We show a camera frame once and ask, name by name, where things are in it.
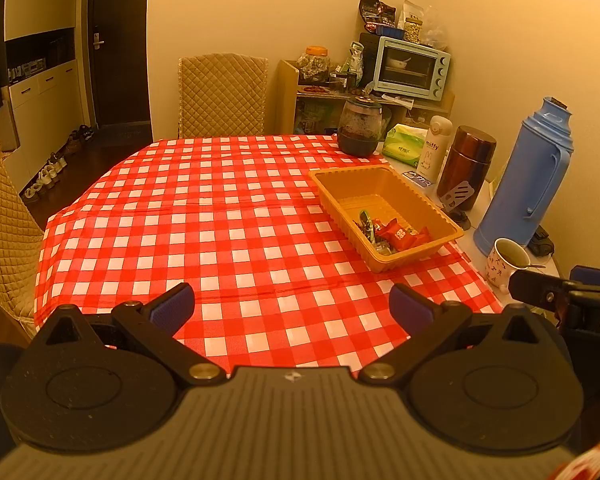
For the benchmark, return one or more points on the metal spoon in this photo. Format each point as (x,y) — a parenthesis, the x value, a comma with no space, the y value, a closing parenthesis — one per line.
(532,265)

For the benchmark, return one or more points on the beige quilted chair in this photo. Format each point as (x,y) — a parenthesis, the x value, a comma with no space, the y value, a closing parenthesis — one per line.
(5,220)
(222,95)

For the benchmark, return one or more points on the blue box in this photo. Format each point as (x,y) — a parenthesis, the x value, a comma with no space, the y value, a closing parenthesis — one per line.
(379,29)

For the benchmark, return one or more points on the clear plastic bag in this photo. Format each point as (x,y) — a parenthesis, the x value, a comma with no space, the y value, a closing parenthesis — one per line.
(435,30)

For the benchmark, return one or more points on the green silver bag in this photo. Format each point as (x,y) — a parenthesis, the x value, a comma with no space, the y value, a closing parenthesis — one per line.
(356,57)

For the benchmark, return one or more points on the green tissue pack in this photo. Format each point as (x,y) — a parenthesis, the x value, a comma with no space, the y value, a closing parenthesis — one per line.
(404,144)

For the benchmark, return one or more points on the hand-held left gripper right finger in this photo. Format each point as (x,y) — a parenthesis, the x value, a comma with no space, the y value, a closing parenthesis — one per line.
(410,306)

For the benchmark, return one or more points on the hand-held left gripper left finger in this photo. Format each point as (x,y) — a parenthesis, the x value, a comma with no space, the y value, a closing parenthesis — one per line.
(172,306)

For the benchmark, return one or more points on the brown steel thermos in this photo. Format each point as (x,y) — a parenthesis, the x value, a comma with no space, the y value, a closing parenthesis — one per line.
(465,160)

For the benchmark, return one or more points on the white patterned cup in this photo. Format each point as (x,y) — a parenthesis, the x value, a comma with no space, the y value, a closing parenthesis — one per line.
(502,270)

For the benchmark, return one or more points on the red checked tablecloth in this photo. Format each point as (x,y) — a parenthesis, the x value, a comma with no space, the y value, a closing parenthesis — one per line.
(205,220)

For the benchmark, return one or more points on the dark snack bag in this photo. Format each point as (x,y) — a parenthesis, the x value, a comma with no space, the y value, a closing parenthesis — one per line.
(375,7)

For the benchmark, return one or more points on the white cabinet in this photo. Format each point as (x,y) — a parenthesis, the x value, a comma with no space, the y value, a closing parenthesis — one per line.
(45,105)

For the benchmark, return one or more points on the grey phone stand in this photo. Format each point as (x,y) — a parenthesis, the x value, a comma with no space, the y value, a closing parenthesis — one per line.
(457,196)

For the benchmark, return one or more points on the yellow plastic tray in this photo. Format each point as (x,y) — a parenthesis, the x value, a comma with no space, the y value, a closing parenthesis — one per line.
(365,185)

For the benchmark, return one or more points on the jar of nuts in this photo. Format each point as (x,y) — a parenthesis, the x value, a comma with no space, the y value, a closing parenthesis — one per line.
(413,30)

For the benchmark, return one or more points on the small black object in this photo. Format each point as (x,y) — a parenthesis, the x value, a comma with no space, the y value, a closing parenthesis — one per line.
(541,242)

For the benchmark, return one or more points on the glass jar with dark contents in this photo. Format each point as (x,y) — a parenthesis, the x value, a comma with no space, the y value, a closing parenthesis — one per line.
(360,127)

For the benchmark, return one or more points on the blue thermos flask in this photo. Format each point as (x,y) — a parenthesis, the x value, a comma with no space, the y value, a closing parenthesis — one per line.
(522,175)

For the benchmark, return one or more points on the white rabbit print bottle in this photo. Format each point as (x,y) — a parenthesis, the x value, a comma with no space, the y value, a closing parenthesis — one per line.
(434,147)

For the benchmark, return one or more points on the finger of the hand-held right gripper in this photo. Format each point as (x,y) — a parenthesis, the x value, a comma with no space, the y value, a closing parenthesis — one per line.
(537,287)
(595,276)

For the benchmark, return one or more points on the dark door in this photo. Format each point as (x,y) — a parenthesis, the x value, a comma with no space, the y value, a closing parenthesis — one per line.
(120,45)

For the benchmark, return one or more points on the long green snack packet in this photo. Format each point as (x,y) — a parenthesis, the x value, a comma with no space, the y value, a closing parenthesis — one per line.
(365,221)

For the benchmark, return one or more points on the wooden shelf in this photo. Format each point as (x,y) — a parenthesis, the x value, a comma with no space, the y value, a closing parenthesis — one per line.
(286,95)

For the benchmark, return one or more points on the small blue tissue pack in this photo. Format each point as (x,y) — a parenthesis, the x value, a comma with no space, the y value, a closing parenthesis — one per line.
(419,179)

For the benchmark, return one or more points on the orange lid candy jar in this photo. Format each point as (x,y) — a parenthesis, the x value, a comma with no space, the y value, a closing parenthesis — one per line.
(315,64)

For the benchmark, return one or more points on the light blue toaster oven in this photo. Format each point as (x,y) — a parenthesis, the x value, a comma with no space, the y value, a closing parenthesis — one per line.
(412,67)

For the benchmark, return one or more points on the row of shoes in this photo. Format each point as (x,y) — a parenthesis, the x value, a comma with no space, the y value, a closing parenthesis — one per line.
(52,167)

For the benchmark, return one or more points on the white snack bag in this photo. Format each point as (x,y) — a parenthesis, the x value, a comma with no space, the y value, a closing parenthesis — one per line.
(413,9)

